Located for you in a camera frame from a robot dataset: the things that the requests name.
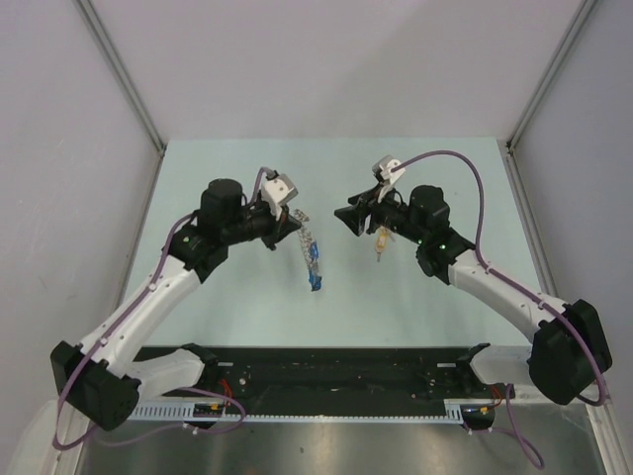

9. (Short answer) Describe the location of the slotted cable duct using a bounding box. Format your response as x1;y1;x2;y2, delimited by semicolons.
128;401;476;425

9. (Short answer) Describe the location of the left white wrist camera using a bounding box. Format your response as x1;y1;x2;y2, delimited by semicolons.
260;171;299;221

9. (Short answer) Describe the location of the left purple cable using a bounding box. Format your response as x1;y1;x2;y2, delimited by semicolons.
51;167;248;451

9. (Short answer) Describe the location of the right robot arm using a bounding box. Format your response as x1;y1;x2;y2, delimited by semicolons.
334;185;612;405

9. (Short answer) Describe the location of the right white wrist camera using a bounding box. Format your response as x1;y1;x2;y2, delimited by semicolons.
372;155;406;203

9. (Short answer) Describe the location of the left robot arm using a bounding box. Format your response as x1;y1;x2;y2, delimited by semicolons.
50;171;301;430

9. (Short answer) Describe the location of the right aluminium frame post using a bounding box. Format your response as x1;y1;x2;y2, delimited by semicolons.
506;0;602;149

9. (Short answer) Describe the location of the aluminium frame post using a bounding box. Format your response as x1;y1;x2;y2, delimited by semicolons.
506;0;602;149
72;0;166;156

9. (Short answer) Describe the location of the left aluminium frame post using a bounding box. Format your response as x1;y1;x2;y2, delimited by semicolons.
72;0;166;156

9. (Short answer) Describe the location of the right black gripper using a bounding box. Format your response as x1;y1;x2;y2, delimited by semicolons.
334;182;426;245

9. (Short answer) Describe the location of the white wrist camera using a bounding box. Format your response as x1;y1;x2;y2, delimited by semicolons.
260;171;299;221
372;155;406;203

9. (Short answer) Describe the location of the yellow tag key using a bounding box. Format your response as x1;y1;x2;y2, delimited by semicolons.
375;227;391;262

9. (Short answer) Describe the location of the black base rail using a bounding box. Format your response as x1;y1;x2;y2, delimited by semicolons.
133;343;515;417

